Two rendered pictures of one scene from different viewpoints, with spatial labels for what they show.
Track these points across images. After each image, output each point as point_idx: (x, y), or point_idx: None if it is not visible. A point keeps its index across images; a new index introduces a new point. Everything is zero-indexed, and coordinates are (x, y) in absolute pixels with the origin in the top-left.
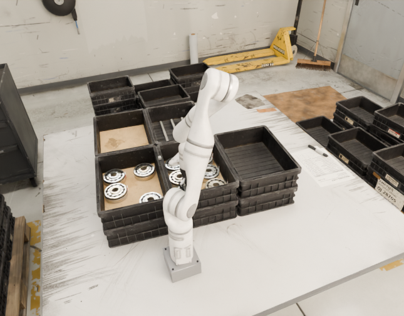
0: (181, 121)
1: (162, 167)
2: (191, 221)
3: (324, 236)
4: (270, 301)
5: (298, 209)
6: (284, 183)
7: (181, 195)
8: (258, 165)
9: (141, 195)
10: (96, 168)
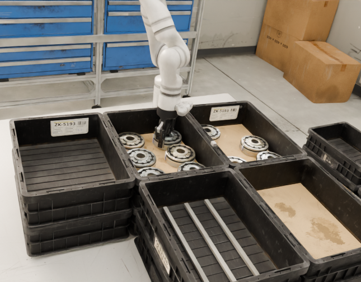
0: (179, 35)
1: (204, 135)
2: (155, 77)
3: (0, 145)
4: (84, 112)
5: (13, 172)
6: (34, 137)
7: (165, 45)
8: (57, 176)
9: (223, 147)
10: (290, 139)
